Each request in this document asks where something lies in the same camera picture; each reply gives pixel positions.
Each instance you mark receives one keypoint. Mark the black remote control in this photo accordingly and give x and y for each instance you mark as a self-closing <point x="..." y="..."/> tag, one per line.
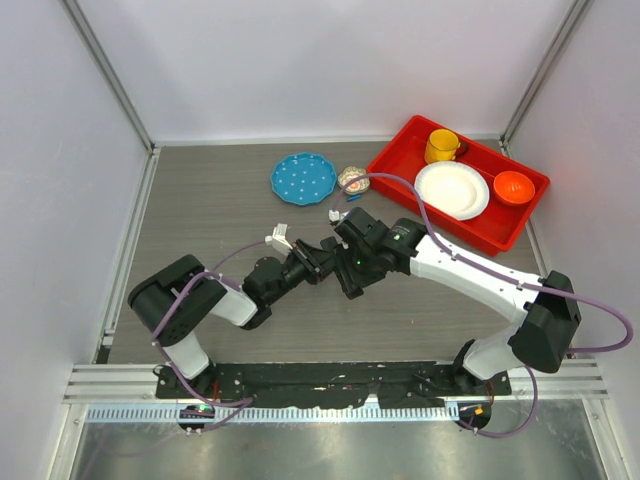
<point x="334" y="257"/>

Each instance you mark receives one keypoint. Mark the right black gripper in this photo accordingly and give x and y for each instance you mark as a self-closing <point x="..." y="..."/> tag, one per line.
<point x="362" y="279"/>

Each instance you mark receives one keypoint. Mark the perforated cable tray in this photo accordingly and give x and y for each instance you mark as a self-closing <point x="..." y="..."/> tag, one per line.
<point x="166" y="413"/>

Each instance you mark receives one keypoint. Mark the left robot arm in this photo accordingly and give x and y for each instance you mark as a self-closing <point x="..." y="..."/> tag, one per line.
<point x="175" y="300"/>

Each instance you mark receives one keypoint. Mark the orange bowl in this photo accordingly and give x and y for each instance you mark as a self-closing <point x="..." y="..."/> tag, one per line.
<point x="513" y="188"/>

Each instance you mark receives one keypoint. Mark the blue dotted plate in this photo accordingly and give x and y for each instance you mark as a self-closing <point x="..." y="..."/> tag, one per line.
<point x="303" y="179"/>

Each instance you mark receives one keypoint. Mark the yellow mug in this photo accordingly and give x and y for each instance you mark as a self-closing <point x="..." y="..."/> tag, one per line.
<point x="444" y="145"/>

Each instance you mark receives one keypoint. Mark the small floral dish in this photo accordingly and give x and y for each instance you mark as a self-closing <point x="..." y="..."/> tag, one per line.
<point x="353" y="180"/>

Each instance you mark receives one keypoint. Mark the red plastic bin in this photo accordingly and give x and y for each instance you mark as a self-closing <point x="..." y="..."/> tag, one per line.
<point x="498" y="227"/>

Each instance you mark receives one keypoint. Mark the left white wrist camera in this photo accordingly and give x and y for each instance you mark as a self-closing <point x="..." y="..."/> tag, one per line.
<point x="277" y="239"/>

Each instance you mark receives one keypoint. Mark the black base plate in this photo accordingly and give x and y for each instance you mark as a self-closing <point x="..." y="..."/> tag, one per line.
<point x="338" y="385"/>

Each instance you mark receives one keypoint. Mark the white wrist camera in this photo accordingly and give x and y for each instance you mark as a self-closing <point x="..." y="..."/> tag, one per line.
<point x="277" y="239"/>
<point x="335" y="216"/>

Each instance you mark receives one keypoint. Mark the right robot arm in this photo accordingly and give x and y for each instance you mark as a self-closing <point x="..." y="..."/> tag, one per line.
<point x="543" y="320"/>

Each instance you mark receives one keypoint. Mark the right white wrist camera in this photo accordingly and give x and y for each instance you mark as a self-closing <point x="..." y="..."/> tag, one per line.
<point x="335" y="216"/>

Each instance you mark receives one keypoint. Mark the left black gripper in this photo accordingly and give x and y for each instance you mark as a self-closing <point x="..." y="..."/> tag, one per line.
<point x="311" y="260"/>

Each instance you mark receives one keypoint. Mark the white paper plate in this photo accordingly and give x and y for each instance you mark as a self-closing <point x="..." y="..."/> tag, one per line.
<point x="454" y="189"/>

